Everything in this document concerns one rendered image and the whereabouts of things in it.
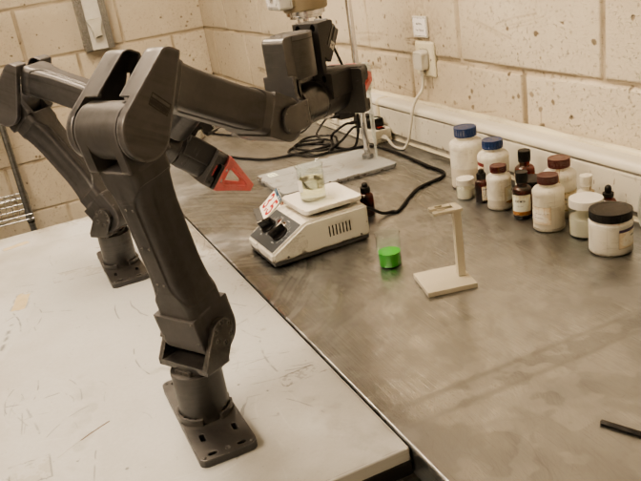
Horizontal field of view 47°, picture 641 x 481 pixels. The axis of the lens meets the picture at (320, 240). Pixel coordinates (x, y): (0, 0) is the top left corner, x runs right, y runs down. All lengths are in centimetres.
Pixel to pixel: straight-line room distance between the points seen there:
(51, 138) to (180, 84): 66
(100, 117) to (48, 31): 289
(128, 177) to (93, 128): 6
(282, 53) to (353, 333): 41
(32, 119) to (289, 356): 69
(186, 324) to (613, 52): 90
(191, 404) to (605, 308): 58
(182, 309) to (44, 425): 29
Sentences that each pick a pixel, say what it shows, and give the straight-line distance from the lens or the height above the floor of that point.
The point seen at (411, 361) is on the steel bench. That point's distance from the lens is 101.
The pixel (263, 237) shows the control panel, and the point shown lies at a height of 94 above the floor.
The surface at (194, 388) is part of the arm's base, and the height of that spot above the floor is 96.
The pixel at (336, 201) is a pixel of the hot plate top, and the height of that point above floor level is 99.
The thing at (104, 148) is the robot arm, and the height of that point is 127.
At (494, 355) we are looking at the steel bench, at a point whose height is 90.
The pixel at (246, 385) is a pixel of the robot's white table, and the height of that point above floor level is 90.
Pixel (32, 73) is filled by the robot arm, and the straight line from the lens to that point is 144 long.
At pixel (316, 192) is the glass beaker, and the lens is 136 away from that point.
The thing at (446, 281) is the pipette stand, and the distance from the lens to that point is 120.
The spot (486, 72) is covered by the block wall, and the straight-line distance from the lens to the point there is 173.
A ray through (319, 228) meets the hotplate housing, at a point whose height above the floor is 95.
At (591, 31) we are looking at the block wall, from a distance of 146.
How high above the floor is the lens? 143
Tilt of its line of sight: 22 degrees down
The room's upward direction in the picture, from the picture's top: 9 degrees counter-clockwise
